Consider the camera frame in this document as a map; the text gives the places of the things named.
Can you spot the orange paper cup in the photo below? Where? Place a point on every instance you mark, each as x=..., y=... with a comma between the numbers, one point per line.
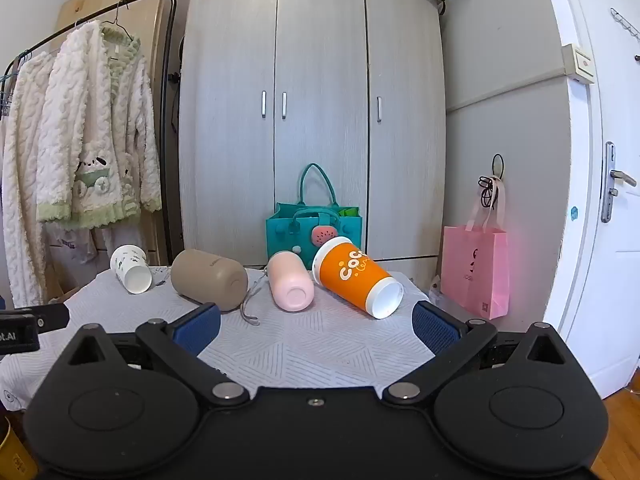
x=350, y=272

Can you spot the white paper cup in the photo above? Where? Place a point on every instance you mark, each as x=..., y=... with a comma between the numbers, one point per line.
x=126, y=264

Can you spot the beige cup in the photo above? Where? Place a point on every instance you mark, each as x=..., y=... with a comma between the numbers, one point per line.
x=206, y=275

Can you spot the beige wall box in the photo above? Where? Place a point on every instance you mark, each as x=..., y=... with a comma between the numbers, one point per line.
x=581, y=65

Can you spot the grey wooden wardrobe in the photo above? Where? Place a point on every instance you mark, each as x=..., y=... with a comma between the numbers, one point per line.
x=320, y=70

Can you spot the white printed cloth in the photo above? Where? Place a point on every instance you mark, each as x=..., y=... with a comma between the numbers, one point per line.
x=75, y=250

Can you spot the door hook rack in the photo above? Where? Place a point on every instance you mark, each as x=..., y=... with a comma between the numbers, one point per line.
x=626, y=24

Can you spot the yellow container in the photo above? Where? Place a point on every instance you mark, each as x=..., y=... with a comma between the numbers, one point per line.
x=14, y=455

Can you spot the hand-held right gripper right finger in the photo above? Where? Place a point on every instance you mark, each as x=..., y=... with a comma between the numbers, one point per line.
x=436, y=329

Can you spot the white patterned tablecloth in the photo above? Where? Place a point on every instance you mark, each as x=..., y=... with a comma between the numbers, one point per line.
x=310, y=342

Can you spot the pink paper shopping bag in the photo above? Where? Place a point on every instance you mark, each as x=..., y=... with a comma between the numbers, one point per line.
x=475, y=272

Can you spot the black clothes rack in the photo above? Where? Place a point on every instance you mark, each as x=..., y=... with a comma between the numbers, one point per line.
x=170, y=35

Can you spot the teal felt handbag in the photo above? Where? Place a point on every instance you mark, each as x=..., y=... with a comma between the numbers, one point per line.
x=284, y=236

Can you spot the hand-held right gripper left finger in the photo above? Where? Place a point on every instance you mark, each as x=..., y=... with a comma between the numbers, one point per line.
x=196, y=329

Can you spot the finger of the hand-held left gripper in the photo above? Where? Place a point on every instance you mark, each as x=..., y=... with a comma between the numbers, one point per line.
x=52, y=317

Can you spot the white fleece robe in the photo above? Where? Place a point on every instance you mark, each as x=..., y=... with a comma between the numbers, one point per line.
x=24, y=160

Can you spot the blue sticker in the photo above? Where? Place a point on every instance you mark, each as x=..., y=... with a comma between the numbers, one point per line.
x=574, y=213

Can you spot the white fleece jacket green trim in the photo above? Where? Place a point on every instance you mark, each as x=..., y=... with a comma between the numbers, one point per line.
x=90, y=115

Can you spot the white door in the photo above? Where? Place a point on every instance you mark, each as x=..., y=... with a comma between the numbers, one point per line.
x=617, y=310

